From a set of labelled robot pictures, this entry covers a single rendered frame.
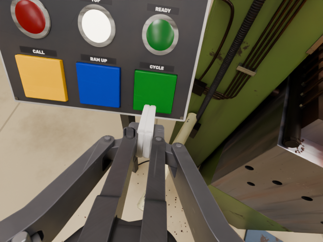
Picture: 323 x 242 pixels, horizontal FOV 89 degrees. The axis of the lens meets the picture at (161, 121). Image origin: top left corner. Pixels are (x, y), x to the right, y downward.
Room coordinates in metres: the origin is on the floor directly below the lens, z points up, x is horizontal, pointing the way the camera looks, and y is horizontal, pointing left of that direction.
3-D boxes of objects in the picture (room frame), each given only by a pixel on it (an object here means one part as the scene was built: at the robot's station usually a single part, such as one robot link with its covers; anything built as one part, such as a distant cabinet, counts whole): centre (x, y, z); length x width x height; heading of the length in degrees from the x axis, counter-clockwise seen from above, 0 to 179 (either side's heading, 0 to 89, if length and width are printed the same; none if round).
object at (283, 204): (0.40, -0.55, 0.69); 0.56 x 0.38 x 0.45; 160
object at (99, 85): (0.20, 0.12, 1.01); 0.07 x 0.05 x 0.07; 95
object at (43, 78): (0.19, 0.22, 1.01); 0.07 x 0.05 x 0.07; 95
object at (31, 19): (0.24, 0.23, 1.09); 0.05 x 0.03 x 0.04; 70
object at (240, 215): (0.40, -0.55, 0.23); 0.56 x 0.38 x 0.47; 160
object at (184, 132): (0.24, -0.07, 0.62); 0.44 x 0.05 x 0.05; 160
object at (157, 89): (0.21, 0.02, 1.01); 0.07 x 0.05 x 0.07; 95
